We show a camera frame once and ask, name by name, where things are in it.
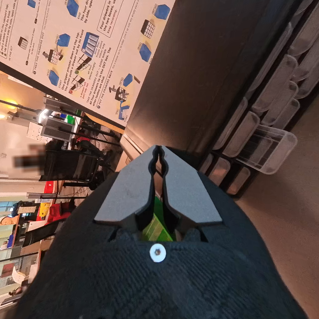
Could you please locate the clear plastic drawer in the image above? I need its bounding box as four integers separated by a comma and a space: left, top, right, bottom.
235, 125, 298, 175

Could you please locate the black drawer cabinet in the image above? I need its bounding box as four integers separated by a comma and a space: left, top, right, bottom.
120, 0, 319, 200

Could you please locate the white instruction poster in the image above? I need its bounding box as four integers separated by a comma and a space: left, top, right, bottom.
0, 0, 176, 125

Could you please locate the red cloth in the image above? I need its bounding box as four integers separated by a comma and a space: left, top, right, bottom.
47, 202, 75, 223

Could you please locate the plywood backing board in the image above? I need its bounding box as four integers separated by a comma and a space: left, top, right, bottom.
83, 112, 125, 130

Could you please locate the red crate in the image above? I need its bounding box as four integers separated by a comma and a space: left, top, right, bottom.
44, 181, 60, 194

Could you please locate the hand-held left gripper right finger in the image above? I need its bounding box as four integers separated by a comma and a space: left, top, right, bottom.
159, 146, 223, 233

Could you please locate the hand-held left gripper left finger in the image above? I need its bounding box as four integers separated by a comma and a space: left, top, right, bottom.
94, 145, 160, 233

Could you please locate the grey monitor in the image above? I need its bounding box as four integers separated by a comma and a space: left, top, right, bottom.
40, 117, 75, 141

